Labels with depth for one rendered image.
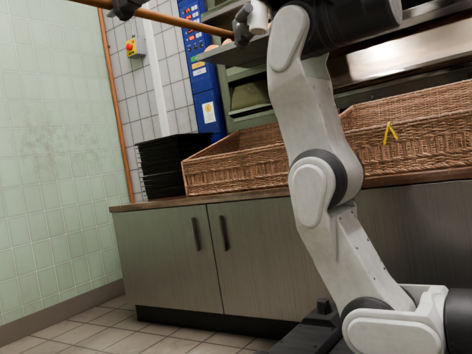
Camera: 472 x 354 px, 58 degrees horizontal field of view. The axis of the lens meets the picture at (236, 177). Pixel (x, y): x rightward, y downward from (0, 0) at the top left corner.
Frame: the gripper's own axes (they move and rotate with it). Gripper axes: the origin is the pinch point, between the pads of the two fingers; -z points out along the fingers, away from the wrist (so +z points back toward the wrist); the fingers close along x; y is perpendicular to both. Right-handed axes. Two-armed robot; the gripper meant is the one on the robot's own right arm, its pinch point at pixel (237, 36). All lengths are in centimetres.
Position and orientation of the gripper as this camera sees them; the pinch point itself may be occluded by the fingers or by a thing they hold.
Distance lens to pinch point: 180.5
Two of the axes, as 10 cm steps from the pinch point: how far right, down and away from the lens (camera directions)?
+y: -9.3, 1.7, -3.3
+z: 3.3, -0.2, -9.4
